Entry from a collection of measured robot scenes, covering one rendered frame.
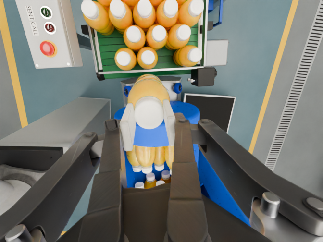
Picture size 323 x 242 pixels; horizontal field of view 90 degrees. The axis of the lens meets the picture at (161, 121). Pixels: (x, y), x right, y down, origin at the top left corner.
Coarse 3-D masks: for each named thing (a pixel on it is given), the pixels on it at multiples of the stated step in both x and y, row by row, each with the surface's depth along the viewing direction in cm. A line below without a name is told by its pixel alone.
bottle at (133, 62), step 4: (120, 48) 51; (124, 48) 50; (128, 48) 52; (116, 52) 51; (128, 52) 50; (132, 52) 51; (116, 56) 50; (132, 56) 51; (136, 56) 60; (116, 60) 50; (132, 60) 51; (136, 60) 54; (116, 64) 52; (128, 64) 50; (132, 64) 52; (136, 64) 64; (120, 68) 53; (124, 68) 52; (128, 68) 52; (132, 68) 57
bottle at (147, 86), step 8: (144, 80) 26; (152, 80) 26; (160, 80) 36; (136, 88) 24; (144, 88) 23; (152, 88) 23; (160, 88) 24; (128, 96) 25; (136, 96) 23; (144, 96) 22; (152, 96) 22; (160, 96) 23; (168, 96) 25; (136, 104) 22
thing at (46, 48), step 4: (40, 44) 43; (44, 44) 43; (48, 44) 43; (40, 48) 44; (44, 48) 44; (48, 48) 44; (52, 48) 44; (44, 52) 44; (48, 52) 44; (52, 52) 44
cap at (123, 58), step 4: (120, 52) 46; (124, 52) 47; (120, 56) 47; (124, 56) 47; (128, 56) 47; (120, 60) 47; (124, 60) 47; (128, 60) 47; (120, 64) 48; (124, 64) 48
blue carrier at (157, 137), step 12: (180, 108) 55; (192, 108) 54; (192, 120) 46; (144, 132) 43; (156, 132) 42; (144, 144) 44; (156, 144) 43; (168, 144) 44; (132, 168) 70; (168, 168) 79; (132, 180) 70; (144, 180) 78; (156, 180) 81
